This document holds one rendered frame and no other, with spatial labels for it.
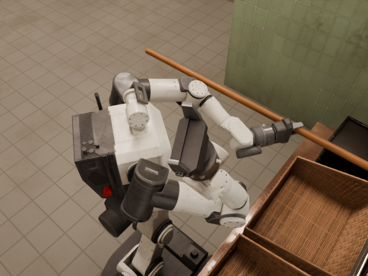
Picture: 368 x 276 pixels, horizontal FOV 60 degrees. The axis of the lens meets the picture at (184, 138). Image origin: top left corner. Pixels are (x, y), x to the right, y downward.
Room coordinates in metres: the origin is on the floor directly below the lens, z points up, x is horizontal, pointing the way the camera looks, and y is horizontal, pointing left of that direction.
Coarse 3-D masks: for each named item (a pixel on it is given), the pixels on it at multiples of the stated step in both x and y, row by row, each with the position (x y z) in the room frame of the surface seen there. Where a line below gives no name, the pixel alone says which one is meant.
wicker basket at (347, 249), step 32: (288, 192) 0.91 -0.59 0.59; (320, 192) 0.91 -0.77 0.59; (352, 192) 0.85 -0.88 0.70; (256, 224) 0.72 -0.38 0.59; (288, 224) 0.72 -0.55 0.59; (320, 224) 0.72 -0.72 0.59; (352, 224) 0.70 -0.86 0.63; (288, 256) 0.50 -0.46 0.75; (320, 256) 0.55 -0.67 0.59; (352, 256) 0.49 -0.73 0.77
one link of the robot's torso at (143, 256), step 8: (168, 232) 0.65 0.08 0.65; (144, 240) 0.68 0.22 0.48; (160, 240) 0.62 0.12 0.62; (168, 240) 0.65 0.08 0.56; (144, 248) 0.65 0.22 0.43; (152, 248) 0.64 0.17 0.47; (160, 248) 0.66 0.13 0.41; (136, 256) 0.64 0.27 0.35; (144, 256) 0.63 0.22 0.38; (152, 256) 0.61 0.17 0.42; (160, 256) 0.65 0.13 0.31; (136, 264) 0.60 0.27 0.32; (144, 264) 0.59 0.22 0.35; (152, 264) 0.59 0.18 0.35; (144, 272) 0.56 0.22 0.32
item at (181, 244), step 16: (128, 240) 0.80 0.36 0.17; (176, 240) 0.79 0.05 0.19; (192, 240) 0.80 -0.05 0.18; (112, 256) 0.70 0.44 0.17; (176, 256) 0.70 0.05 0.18; (192, 256) 0.68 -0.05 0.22; (112, 272) 0.61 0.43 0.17; (160, 272) 0.61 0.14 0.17; (176, 272) 0.61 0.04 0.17; (192, 272) 0.61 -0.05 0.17
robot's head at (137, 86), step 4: (132, 84) 0.76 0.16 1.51; (136, 84) 0.75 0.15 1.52; (140, 84) 0.76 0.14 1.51; (132, 88) 0.75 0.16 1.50; (136, 88) 0.73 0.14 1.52; (140, 88) 0.75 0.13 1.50; (144, 88) 0.75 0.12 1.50; (136, 92) 0.71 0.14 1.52; (144, 92) 0.73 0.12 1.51; (136, 96) 0.70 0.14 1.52; (144, 96) 0.71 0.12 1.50; (140, 100) 0.68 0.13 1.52; (144, 100) 0.69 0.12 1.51
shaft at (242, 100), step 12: (168, 60) 1.30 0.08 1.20; (192, 72) 1.20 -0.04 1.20; (216, 84) 1.12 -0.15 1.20; (228, 96) 1.06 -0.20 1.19; (240, 96) 1.03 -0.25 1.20; (252, 108) 0.97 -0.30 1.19; (264, 108) 0.96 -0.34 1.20; (276, 120) 0.90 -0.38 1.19; (300, 132) 0.83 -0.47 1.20; (324, 144) 0.77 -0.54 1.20; (348, 156) 0.71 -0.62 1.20
